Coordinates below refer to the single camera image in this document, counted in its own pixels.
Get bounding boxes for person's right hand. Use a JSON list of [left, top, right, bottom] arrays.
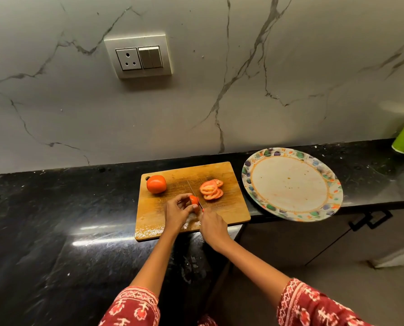
[[199, 207, 232, 254]]

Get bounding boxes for person's left hand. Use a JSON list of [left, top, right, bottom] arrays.
[[164, 193, 199, 235]]

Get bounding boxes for red handled knife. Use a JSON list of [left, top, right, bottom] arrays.
[[187, 180, 205, 213]]

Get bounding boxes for floral rimmed plate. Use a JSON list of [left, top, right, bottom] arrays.
[[241, 147, 344, 222]]

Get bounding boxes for person's right forearm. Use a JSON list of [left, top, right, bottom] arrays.
[[218, 240, 292, 308]]

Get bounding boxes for person's left forearm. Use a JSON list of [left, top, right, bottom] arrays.
[[130, 230, 181, 298]]

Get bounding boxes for wooden cutting board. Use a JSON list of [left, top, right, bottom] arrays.
[[135, 162, 251, 242]]

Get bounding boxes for brown lower cabinet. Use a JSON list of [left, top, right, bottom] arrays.
[[236, 206, 404, 268]]

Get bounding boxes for red patterned tunic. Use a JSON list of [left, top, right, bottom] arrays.
[[197, 314, 220, 326]]

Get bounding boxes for red patterned left sleeve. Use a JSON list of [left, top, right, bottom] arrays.
[[98, 285, 161, 326]]

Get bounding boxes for red patterned sleeve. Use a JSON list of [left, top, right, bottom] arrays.
[[276, 278, 372, 326], [98, 285, 161, 326]]

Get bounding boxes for red patterned right sleeve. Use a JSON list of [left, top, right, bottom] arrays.
[[276, 278, 372, 326]]

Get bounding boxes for black cabinet handle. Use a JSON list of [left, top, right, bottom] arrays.
[[348, 215, 373, 232], [366, 209, 394, 230]]

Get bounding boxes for wall socket and switch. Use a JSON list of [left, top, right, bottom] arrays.
[[104, 34, 173, 80]]

